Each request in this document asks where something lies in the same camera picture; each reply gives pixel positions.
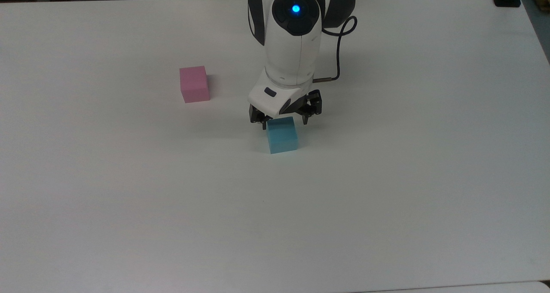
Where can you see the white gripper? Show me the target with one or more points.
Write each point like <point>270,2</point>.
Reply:
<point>270,99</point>

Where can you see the blue cube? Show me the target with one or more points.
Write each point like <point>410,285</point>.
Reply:
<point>282,136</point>

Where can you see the pink cube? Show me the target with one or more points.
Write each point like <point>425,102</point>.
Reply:
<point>194,84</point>

